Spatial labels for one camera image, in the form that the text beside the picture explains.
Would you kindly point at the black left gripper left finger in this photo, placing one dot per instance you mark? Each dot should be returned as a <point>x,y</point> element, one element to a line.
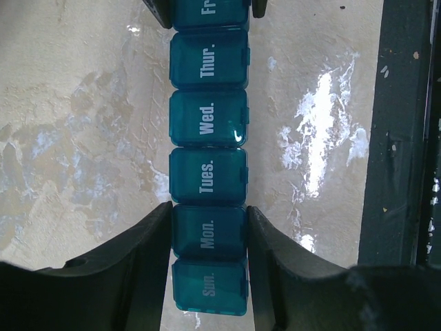
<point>119,285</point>

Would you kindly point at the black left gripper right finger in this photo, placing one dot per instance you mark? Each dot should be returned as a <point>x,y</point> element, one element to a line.
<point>294,289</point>

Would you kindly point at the teal weekly pill organizer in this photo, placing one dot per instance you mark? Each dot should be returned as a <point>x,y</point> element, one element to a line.
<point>209,117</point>

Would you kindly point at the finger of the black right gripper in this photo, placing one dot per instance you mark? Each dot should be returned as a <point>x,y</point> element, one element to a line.
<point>259,8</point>
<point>162,11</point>

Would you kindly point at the black table front rail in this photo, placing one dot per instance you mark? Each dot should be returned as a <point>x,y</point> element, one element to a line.
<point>395,216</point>

